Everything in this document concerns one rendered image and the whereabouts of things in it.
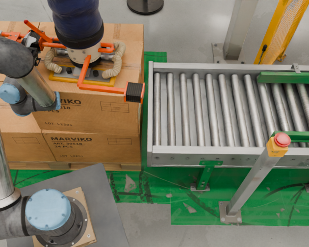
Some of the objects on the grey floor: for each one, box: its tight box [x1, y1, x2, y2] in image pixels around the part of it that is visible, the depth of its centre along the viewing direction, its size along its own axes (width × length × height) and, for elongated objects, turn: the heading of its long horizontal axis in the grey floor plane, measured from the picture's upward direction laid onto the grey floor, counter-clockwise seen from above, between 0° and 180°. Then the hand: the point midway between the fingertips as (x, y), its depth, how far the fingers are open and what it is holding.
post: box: [225, 137, 288, 217], centre depth 185 cm, size 7×7×100 cm
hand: (30, 39), depth 163 cm, fingers open, 7 cm apart
